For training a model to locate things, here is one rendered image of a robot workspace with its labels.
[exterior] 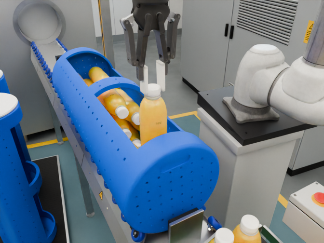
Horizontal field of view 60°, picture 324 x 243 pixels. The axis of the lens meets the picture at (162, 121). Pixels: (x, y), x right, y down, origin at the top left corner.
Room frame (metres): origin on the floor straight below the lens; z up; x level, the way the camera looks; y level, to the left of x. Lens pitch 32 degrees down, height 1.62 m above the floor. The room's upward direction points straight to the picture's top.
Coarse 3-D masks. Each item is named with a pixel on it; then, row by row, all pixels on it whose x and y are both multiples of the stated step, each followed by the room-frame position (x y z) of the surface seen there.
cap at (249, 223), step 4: (244, 216) 0.43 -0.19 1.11; (248, 216) 0.43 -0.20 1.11; (252, 216) 0.43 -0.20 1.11; (244, 220) 0.42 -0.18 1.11; (248, 220) 0.42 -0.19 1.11; (252, 220) 0.42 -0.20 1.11; (256, 220) 0.42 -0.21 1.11; (244, 224) 0.41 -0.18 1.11; (248, 224) 0.41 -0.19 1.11; (252, 224) 0.41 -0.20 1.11; (256, 224) 0.41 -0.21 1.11; (244, 228) 0.40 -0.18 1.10; (248, 228) 0.40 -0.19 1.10; (252, 228) 0.40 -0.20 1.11; (256, 228) 0.40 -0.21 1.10; (248, 232) 0.40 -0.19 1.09; (252, 232) 0.40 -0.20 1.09
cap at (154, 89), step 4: (148, 84) 0.62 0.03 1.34; (152, 84) 0.62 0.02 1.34; (156, 84) 0.62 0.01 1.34; (148, 88) 0.60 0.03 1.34; (152, 88) 0.60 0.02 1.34; (156, 88) 0.60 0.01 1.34; (160, 88) 0.61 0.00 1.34; (148, 92) 0.59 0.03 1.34; (152, 92) 0.59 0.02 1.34; (156, 92) 0.60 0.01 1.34; (160, 92) 0.61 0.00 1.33; (152, 96) 0.59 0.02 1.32
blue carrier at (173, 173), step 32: (64, 64) 1.14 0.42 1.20; (96, 64) 1.31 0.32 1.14; (64, 96) 0.99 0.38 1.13; (96, 96) 0.84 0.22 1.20; (96, 128) 0.69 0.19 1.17; (96, 160) 0.63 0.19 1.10; (128, 160) 0.52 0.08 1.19; (160, 160) 0.49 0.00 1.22; (192, 160) 0.53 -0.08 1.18; (128, 192) 0.46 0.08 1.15; (160, 192) 0.49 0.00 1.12; (192, 192) 0.54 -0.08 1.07; (160, 224) 0.49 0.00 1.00
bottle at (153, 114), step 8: (144, 96) 0.61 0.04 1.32; (160, 96) 0.60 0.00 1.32; (144, 104) 0.59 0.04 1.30; (152, 104) 0.59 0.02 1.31; (160, 104) 0.59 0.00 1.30; (144, 112) 0.58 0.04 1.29; (152, 112) 0.58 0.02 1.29; (160, 112) 0.58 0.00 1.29; (144, 120) 0.58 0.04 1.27; (152, 120) 0.58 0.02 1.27; (160, 120) 0.58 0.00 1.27; (144, 128) 0.58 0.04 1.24; (152, 128) 0.58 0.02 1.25; (160, 128) 0.58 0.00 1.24; (144, 136) 0.58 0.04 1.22; (152, 136) 0.58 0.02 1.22
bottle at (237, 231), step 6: (234, 228) 0.43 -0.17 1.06; (240, 228) 0.41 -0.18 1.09; (234, 234) 0.41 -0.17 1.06; (240, 234) 0.40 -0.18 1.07; (246, 234) 0.40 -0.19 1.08; (252, 234) 0.40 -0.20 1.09; (258, 234) 0.40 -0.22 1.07; (234, 240) 0.40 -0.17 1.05; (240, 240) 0.40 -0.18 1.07; (246, 240) 0.39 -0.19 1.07; (252, 240) 0.39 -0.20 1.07; (258, 240) 0.39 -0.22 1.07
